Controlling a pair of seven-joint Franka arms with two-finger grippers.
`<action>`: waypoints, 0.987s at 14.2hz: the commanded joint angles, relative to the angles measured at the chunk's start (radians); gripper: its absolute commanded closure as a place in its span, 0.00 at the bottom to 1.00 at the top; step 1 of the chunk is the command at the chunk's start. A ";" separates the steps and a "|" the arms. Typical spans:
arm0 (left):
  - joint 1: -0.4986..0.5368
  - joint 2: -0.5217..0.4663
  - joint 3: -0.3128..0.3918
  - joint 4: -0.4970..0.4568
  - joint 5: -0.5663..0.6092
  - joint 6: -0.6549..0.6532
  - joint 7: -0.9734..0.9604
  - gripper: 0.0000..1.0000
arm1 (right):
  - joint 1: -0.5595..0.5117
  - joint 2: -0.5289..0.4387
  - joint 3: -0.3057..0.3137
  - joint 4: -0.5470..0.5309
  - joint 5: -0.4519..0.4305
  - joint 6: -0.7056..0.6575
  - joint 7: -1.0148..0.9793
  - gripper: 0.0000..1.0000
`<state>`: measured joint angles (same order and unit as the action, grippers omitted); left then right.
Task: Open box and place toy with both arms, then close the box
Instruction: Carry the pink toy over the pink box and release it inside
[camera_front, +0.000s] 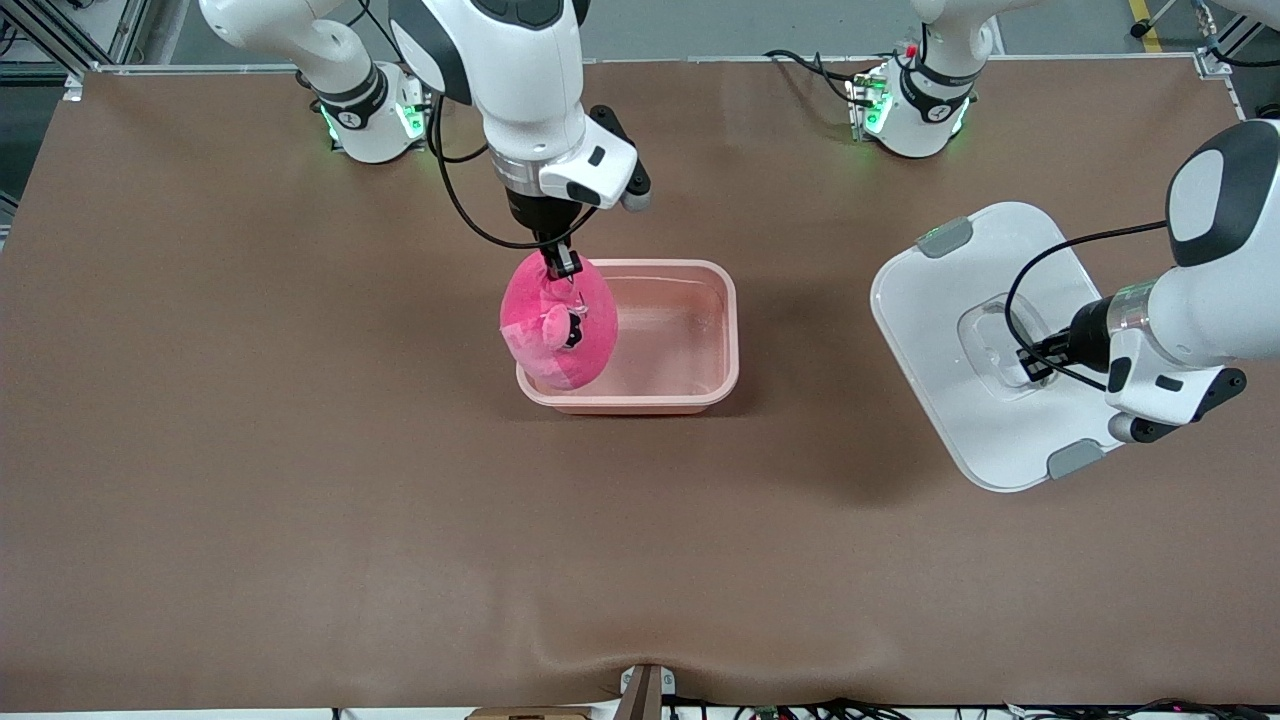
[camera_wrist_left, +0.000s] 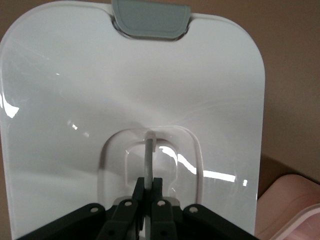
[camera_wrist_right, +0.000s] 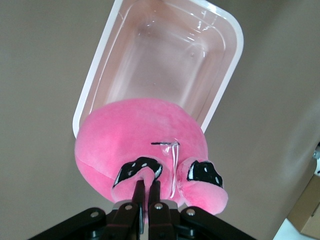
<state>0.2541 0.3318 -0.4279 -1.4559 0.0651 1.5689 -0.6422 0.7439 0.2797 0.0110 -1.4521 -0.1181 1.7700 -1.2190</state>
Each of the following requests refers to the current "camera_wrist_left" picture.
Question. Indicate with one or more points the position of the pink plastic box base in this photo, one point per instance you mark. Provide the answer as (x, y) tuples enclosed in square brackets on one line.
[(287, 200)]

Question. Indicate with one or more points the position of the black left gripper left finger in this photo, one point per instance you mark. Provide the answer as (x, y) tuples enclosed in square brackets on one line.
[(117, 220)]

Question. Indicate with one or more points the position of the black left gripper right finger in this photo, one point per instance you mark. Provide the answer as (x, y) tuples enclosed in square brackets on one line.
[(165, 220)]

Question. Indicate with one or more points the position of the white box lid grey latches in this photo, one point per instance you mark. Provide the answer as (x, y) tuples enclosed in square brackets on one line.
[(75, 87)]

